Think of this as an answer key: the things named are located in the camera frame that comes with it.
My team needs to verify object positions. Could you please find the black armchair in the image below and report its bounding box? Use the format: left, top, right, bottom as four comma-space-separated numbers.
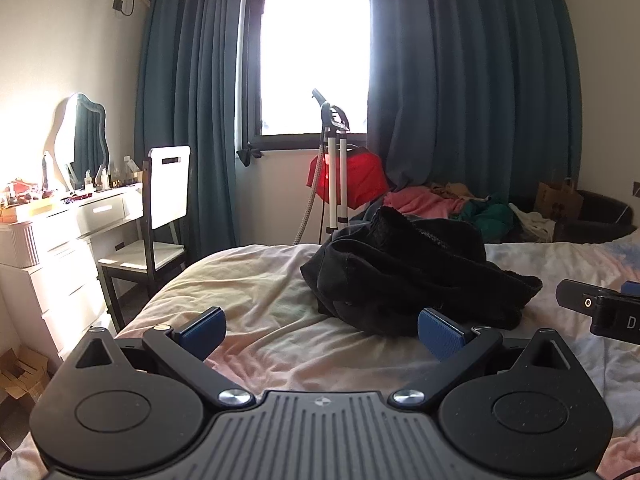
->
510, 190, 638, 244

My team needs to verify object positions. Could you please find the white dressing table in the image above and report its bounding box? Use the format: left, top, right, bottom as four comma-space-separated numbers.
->
0, 182, 147, 363

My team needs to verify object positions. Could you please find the window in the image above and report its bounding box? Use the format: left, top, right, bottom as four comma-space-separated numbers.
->
240, 0, 373, 153

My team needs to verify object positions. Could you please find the teal curtain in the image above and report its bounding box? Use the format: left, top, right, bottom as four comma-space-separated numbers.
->
365, 0, 588, 201
134, 0, 251, 266

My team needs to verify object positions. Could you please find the cosmetics clutter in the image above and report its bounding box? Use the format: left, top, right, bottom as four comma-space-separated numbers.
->
0, 152, 143, 223

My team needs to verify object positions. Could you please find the black garment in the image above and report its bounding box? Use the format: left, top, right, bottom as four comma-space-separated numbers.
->
300, 206, 543, 337

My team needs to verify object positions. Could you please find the cardboard box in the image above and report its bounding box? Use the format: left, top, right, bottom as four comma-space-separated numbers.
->
0, 347, 51, 405

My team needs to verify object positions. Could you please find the small black cloth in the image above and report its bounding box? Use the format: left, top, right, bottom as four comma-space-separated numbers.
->
236, 145, 264, 167

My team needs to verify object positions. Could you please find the garment steamer stand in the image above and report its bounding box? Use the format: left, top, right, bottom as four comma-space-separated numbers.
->
294, 88, 352, 246

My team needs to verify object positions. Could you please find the pink cloth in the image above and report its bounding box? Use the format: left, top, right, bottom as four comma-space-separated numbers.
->
382, 186, 467, 222

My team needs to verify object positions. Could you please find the tan cloth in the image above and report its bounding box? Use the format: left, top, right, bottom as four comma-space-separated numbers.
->
430, 182, 477, 199

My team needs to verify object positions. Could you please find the red cloth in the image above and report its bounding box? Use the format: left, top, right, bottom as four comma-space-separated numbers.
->
306, 146, 390, 211

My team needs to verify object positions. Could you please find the wavy frame mirror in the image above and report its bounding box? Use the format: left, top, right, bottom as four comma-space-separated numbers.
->
47, 92, 110, 192

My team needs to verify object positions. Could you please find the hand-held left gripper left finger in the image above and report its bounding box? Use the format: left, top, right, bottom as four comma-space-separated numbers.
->
60, 306, 257, 408

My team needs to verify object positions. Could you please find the white cloth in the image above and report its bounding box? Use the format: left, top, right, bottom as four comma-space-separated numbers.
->
507, 202, 557, 244

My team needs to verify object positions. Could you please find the green cloth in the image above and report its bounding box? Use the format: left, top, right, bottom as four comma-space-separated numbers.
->
465, 195, 516, 242

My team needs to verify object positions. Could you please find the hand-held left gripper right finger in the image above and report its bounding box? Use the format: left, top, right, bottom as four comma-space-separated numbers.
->
391, 307, 588, 407

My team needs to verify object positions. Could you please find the brown paper bag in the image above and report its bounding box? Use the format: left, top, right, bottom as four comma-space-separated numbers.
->
534, 177, 585, 222

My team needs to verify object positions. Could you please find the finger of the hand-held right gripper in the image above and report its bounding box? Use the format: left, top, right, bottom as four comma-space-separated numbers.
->
556, 279, 640, 318

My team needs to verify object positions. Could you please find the bed with pastel duvet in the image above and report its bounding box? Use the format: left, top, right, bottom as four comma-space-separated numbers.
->
10, 240, 640, 480

